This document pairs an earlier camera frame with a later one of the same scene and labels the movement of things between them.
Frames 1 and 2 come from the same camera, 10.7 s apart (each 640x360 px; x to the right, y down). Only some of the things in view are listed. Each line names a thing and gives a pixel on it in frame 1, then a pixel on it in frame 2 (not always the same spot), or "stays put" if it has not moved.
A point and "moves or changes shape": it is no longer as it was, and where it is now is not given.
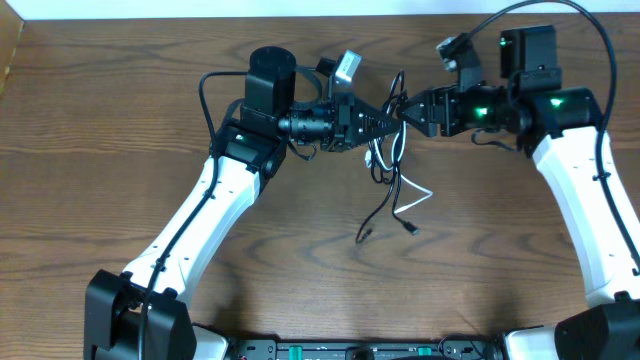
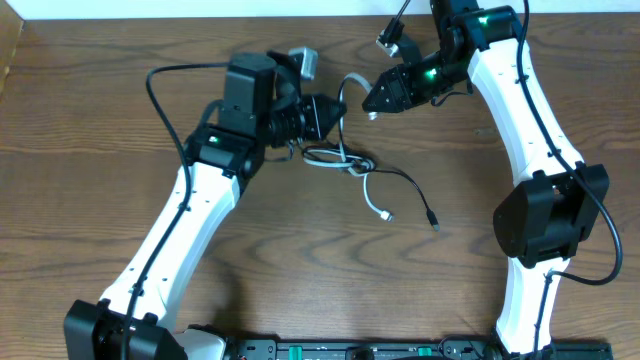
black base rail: (369, 349) stays put
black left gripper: (343, 123) → (310, 116)
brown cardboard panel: (11, 26) stays put
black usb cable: (386, 157) moves or changes shape
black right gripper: (446, 96) → (399, 89)
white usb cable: (396, 165) → (363, 173)
